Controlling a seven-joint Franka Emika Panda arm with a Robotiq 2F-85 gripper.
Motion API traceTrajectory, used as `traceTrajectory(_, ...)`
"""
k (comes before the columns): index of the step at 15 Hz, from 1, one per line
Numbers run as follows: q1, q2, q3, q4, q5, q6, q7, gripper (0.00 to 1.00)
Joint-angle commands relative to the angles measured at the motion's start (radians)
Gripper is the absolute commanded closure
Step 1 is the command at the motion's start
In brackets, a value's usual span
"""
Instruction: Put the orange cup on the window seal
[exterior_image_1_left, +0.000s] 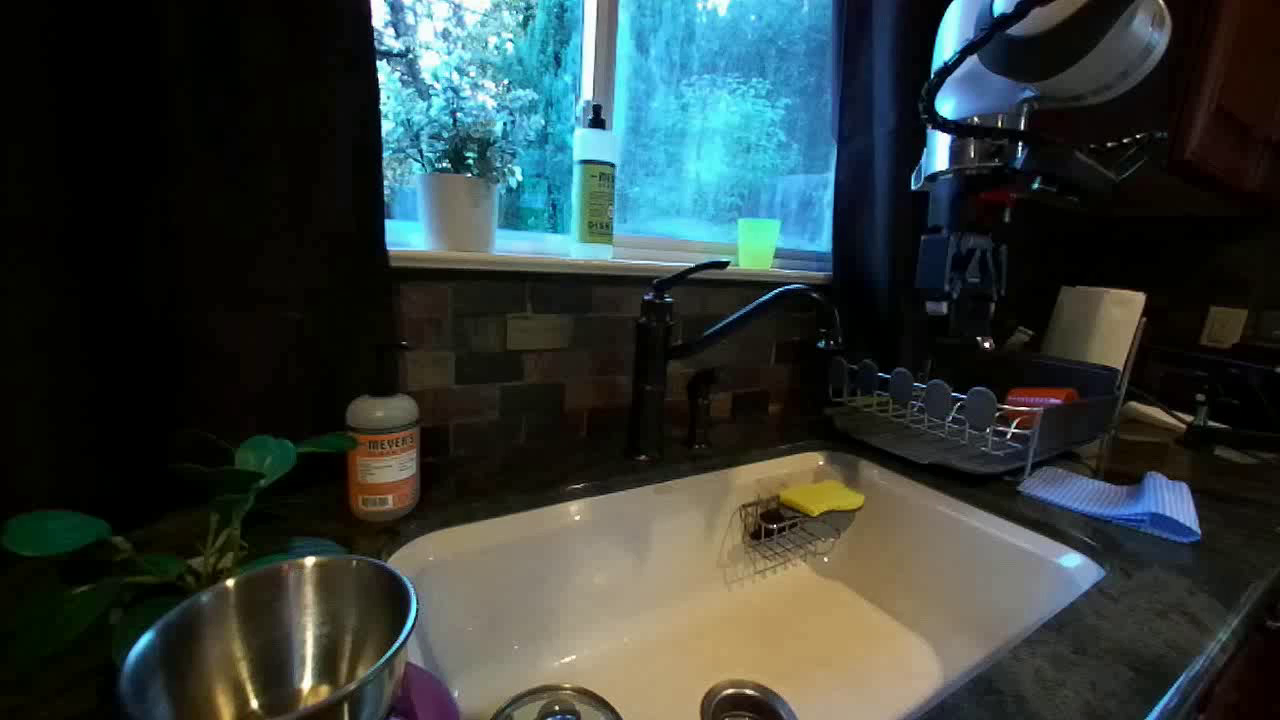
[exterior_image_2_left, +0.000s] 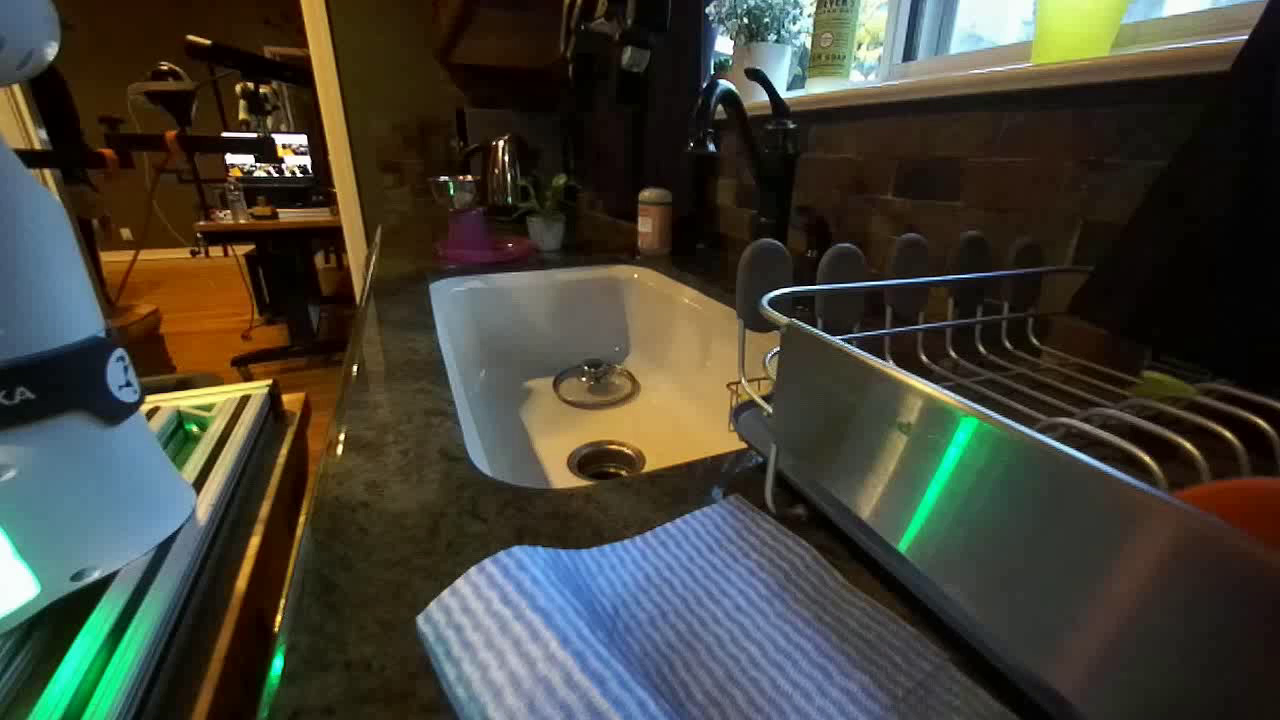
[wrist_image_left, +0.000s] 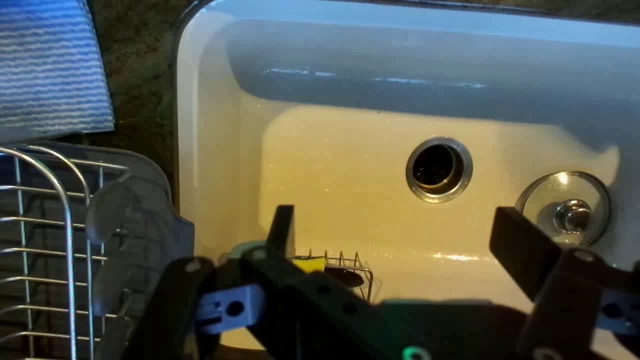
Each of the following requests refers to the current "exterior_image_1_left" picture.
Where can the dark wide curtain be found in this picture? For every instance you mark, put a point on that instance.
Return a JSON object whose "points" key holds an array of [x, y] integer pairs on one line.
{"points": [[187, 242]]}

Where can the purple plastic dish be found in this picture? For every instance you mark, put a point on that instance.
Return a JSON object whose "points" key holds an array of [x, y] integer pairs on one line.
{"points": [[424, 699]]}

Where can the dark narrow curtain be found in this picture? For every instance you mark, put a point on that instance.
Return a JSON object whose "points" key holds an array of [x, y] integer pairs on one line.
{"points": [[880, 172]]}

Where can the white ceramic sink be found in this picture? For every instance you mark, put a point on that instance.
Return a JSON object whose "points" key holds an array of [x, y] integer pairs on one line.
{"points": [[803, 626]]}

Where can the metal sink drain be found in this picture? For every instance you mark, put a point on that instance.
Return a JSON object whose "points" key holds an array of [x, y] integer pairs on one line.
{"points": [[747, 700]]}

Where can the blue white striped cloth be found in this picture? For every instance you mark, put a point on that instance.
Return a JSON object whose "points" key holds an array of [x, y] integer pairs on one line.
{"points": [[1132, 502]]}

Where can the yellow sponge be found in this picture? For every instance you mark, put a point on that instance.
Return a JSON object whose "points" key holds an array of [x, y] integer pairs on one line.
{"points": [[821, 497]]}

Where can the green leafy houseplant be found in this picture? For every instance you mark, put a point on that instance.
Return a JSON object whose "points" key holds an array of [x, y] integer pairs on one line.
{"points": [[82, 563]]}

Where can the dark bronze kitchen faucet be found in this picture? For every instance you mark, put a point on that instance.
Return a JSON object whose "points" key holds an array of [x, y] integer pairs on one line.
{"points": [[694, 343]]}

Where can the beige wall outlet plate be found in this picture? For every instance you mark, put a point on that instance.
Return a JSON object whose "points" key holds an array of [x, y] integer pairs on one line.
{"points": [[1221, 324]]}

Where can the white soap bottle green label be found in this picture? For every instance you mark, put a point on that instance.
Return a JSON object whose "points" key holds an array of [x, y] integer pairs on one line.
{"points": [[592, 186]]}

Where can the white framed window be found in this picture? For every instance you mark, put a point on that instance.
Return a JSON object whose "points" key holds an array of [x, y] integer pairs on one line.
{"points": [[694, 134]]}

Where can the white paper towel roll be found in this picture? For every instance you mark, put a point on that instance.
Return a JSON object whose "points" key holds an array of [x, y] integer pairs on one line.
{"points": [[1096, 324]]}

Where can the round metal sink stopper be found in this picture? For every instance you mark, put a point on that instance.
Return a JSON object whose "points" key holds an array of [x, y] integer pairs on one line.
{"points": [[557, 706]]}

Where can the black dish rack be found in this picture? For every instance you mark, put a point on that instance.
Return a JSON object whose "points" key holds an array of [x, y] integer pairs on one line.
{"points": [[973, 413]]}

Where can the green plastic cup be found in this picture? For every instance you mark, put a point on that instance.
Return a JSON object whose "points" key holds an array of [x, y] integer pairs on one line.
{"points": [[757, 246]]}

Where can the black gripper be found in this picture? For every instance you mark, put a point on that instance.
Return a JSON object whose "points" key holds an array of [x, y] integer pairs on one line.
{"points": [[959, 255]]}

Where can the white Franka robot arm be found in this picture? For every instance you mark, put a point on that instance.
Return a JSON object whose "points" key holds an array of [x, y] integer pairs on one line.
{"points": [[1044, 54]]}

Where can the stainless steel bowl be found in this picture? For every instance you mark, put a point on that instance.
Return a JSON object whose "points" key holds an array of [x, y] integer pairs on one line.
{"points": [[273, 645]]}

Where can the white bottle orange label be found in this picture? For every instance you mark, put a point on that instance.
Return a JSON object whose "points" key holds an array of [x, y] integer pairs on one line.
{"points": [[383, 462]]}

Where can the white pot with plant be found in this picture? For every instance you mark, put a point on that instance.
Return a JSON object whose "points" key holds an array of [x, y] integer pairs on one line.
{"points": [[461, 203]]}

